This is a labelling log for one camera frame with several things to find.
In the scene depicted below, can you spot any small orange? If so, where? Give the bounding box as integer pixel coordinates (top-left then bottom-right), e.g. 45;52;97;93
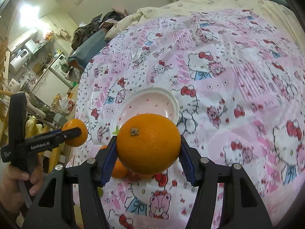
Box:
111;158;128;179

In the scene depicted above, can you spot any left hand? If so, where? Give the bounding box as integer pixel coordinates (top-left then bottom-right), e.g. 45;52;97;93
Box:
1;156;44;214

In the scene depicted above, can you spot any white washing machine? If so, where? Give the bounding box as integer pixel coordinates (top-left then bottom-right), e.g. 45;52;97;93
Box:
50;54;73;89

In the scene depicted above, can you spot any dark clothes pile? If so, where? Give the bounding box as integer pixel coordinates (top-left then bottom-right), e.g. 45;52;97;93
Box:
71;10;126;51

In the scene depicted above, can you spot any medium orange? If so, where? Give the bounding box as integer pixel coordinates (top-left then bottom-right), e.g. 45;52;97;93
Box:
62;118;88;147

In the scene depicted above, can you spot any large orange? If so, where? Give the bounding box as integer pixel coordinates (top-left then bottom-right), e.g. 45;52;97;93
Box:
116;114;181;176

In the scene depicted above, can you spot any hello kitty pink bedsheet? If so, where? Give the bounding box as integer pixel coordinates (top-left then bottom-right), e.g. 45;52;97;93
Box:
68;9;304;224

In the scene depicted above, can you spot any blue grey pillow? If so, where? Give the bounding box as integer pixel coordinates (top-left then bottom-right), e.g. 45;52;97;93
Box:
67;30;108;71

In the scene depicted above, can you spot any cream quilt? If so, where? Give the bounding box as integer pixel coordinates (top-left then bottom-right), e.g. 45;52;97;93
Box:
104;0;304;51

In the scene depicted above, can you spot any pink white plate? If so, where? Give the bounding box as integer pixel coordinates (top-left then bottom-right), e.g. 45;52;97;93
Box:
110;87;179;136

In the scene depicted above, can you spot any white cabinet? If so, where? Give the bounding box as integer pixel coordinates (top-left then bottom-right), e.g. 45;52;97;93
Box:
31;69;70;107

